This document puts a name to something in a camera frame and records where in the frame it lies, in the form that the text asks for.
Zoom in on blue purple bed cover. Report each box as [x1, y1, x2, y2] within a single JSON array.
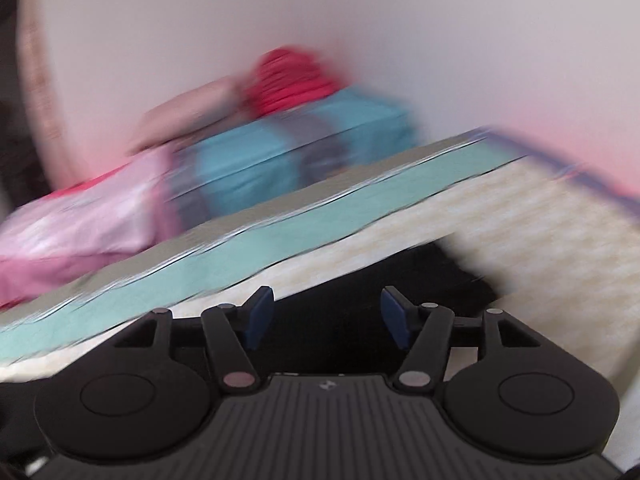
[[466, 127, 639, 221]]

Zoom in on red folded blanket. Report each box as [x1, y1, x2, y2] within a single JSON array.
[[244, 47, 344, 117]]

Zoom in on chevron patterned bed mat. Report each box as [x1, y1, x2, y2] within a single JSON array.
[[1, 130, 639, 388]]

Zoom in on pink pillow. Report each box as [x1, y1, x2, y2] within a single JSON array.
[[128, 77, 252, 155]]

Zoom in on pink bedsheet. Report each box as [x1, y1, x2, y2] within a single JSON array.
[[1, 146, 181, 309]]

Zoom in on blue grey checked pillow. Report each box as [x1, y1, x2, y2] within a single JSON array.
[[166, 87, 418, 231]]

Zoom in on black pants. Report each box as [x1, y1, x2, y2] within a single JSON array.
[[0, 238, 511, 461]]

